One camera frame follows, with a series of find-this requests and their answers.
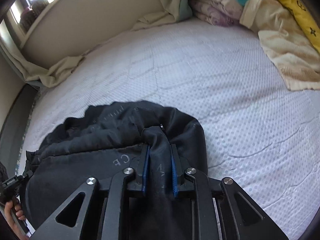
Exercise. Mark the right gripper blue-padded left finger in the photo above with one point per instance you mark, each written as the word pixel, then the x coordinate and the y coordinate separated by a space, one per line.
pixel 99 209

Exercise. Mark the beige bed sheet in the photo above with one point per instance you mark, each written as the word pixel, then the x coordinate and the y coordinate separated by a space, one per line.
pixel 67 30

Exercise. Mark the pile of folded blankets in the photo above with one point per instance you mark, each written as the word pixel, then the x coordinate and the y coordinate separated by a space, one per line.
pixel 217 5

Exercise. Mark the white quilted mattress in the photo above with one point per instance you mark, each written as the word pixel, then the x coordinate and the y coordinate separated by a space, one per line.
pixel 258 132

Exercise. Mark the black button-up jacket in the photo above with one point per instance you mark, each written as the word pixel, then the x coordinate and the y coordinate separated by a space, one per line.
pixel 106 140

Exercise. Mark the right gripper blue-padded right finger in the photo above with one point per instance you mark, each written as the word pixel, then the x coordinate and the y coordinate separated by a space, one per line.
pixel 220 209

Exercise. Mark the yellow patterned pillow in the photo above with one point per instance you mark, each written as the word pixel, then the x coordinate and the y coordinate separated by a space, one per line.
pixel 304 19

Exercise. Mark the operator's left hand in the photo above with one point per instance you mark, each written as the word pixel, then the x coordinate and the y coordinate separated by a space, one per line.
pixel 13 209

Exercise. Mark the cream striped towel blanket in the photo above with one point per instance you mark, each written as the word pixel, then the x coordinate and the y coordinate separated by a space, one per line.
pixel 284 43

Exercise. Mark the dark jars on windowsill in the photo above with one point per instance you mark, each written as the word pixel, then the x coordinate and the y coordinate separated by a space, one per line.
pixel 31 13

